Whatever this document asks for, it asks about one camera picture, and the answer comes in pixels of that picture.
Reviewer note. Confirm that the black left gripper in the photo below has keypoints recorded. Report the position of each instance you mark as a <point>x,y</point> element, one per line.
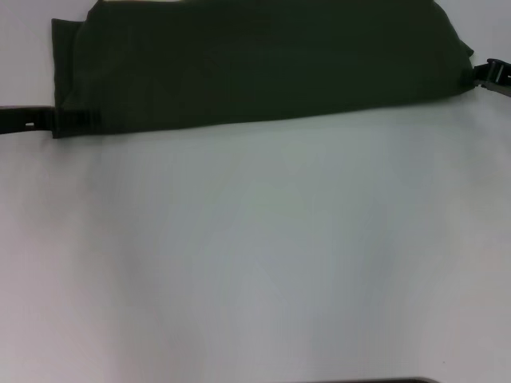
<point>26,119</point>

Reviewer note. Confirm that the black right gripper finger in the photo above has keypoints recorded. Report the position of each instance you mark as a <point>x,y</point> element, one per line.
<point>493,73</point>
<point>501,89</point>

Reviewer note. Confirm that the dark green FREE! t-shirt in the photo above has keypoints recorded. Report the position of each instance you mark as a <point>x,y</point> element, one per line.
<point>259,60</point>

